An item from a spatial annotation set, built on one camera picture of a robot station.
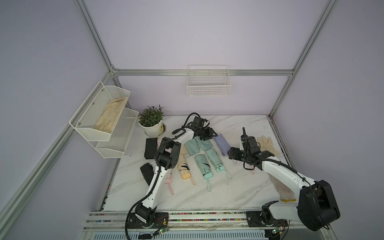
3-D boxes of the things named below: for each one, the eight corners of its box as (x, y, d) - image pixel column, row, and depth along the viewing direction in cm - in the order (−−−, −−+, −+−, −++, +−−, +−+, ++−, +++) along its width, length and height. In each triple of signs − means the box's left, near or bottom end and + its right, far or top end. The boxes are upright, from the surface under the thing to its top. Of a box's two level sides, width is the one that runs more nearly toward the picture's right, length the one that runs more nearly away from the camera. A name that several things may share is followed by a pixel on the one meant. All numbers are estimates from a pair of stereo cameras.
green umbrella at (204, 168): (209, 191, 84) (209, 190, 82) (194, 158, 98) (194, 156, 96) (219, 187, 86) (220, 185, 84) (203, 155, 100) (203, 152, 97)
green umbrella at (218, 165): (223, 182, 88) (224, 180, 85) (206, 152, 101) (206, 150, 98) (231, 178, 89) (232, 176, 87) (213, 150, 102) (213, 147, 100)
